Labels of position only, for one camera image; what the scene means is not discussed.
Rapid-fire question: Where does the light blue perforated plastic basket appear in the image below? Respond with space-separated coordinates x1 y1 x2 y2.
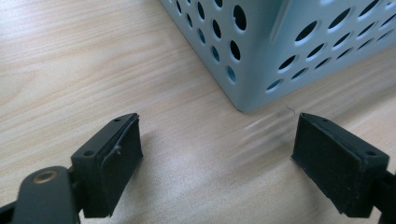
159 0 396 113

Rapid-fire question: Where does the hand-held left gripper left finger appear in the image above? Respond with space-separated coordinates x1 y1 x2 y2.
70 112 145 219

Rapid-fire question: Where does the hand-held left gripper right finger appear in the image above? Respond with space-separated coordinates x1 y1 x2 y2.
290 112 390 218

